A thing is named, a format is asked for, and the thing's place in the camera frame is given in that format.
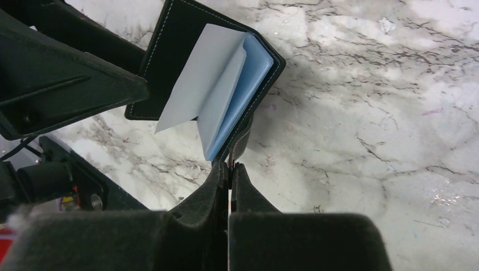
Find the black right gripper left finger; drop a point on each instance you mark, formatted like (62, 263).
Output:
(191, 236)

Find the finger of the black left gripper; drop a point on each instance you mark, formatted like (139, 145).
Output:
(62, 22)
(46, 84)

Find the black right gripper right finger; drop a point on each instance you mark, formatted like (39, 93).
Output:
(263, 238)

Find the black leather card holder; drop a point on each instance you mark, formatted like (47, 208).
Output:
(204, 66)

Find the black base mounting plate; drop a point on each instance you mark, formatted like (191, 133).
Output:
(40, 170)

